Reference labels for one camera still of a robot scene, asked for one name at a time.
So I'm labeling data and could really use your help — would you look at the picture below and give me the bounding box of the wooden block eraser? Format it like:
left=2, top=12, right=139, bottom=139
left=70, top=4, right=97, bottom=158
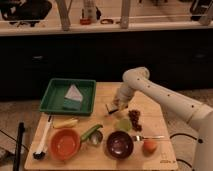
left=106, top=103, right=118, bottom=115

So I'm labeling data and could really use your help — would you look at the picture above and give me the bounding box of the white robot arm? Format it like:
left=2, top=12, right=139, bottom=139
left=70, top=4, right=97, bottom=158
left=113, top=67, right=213, bottom=171

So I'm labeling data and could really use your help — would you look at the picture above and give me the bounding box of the purple bowl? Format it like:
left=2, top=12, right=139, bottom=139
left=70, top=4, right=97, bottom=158
left=106, top=131, right=134, bottom=159

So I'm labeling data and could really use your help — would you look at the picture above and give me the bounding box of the orange bowl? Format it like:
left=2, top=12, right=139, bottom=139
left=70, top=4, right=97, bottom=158
left=48, top=129, right=81, bottom=161

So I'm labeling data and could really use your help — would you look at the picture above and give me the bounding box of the dark red grapes toy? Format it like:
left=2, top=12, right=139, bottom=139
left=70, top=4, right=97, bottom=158
left=128, top=110, right=142, bottom=131

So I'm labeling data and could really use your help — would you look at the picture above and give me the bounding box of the silver fork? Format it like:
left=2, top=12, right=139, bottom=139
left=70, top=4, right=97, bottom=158
left=132, top=135, right=164, bottom=141

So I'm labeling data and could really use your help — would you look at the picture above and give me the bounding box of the green plastic tray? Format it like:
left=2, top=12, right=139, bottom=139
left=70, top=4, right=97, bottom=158
left=39, top=78, right=96, bottom=116

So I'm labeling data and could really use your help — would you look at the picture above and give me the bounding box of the grey folded cloth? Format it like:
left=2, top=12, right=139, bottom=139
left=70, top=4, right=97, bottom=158
left=65, top=84, right=83, bottom=101

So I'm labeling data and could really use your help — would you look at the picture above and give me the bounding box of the green sponge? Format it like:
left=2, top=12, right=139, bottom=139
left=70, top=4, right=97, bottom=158
left=63, top=99, right=81, bottom=110

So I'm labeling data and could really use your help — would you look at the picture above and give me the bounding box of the orange fruit toy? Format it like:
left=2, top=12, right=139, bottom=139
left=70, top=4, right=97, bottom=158
left=143, top=139, right=157, bottom=154

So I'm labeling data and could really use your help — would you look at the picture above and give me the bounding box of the white bottle on shelf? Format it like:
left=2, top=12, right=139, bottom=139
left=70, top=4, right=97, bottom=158
left=83, top=0, right=97, bottom=23

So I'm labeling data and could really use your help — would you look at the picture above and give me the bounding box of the white black brush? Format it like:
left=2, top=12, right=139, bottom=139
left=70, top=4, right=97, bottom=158
left=33, top=116, right=52, bottom=160

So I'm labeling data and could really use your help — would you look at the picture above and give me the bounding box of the black pole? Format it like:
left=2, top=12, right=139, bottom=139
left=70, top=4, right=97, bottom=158
left=13, top=122, right=25, bottom=171

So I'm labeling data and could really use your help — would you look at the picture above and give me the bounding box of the black bag on shelf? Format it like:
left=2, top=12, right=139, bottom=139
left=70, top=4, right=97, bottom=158
left=0, top=0, right=52, bottom=27

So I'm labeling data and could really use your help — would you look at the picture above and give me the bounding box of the green handled measuring scoop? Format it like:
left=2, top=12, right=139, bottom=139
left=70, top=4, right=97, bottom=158
left=80, top=124, right=103, bottom=146

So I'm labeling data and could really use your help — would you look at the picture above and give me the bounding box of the wooden shelf post right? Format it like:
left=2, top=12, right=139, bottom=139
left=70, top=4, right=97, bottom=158
left=120, top=0, right=130, bottom=29

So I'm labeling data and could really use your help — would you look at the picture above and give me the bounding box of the wooden shelf post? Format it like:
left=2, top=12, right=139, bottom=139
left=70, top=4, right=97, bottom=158
left=120, top=0, right=130, bottom=29
left=55, top=0, right=70, bottom=31

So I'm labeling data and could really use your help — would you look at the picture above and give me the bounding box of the black cable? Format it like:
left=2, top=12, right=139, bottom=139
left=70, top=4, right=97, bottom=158
left=169, top=132, right=201, bottom=171

